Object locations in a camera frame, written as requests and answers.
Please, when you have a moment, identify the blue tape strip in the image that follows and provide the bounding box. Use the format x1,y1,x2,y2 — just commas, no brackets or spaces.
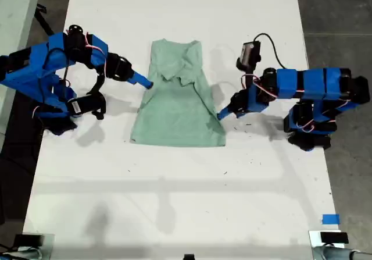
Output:
321,213,340,225

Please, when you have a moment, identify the grey and black camera box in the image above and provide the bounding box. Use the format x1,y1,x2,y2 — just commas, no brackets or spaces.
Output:
235,41,262,72

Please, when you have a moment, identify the small black box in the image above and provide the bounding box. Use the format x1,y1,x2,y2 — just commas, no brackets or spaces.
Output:
320,232,349,245
13,234,44,248

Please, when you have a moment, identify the pale green T-shirt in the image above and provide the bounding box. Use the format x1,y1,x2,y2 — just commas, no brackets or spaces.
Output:
129,38,227,148

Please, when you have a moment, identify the black camera stalk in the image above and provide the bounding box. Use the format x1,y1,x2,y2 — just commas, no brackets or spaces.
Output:
246,65,260,90
86,69,107,97

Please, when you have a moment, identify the white side table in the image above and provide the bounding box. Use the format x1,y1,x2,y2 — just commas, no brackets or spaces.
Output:
0,0,43,144

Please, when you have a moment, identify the black camera box with label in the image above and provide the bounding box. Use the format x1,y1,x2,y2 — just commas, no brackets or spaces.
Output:
66,92,106,120

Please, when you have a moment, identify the black camera cable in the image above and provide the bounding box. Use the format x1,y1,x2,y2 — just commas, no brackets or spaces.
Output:
252,33,288,69

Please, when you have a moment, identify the black stand leg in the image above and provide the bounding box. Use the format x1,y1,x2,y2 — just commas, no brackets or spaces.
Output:
34,5,56,37

